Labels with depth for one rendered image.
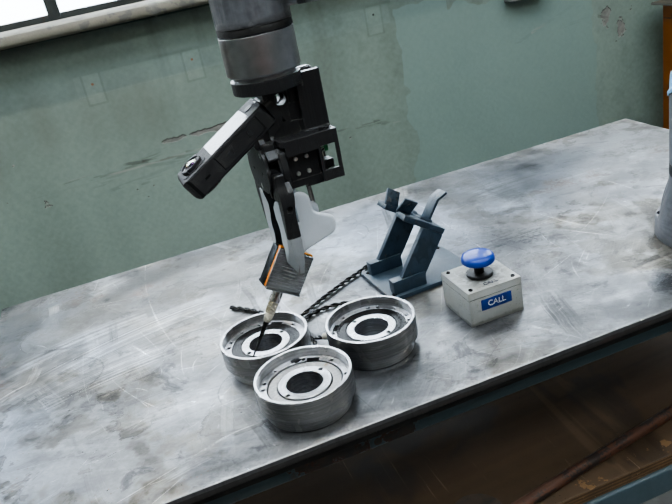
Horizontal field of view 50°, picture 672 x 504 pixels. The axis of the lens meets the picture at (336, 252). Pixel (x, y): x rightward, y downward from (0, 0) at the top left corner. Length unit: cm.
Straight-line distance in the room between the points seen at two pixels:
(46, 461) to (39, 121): 161
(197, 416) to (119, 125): 162
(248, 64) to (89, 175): 170
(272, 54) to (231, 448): 39
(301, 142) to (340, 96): 175
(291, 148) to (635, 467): 62
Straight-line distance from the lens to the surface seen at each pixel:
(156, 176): 239
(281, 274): 79
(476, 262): 86
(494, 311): 88
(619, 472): 105
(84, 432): 88
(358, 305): 88
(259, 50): 71
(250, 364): 82
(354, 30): 247
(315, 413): 73
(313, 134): 74
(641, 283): 94
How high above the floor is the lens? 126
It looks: 24 degrees down
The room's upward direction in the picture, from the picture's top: 12 degrees counter-clockwise
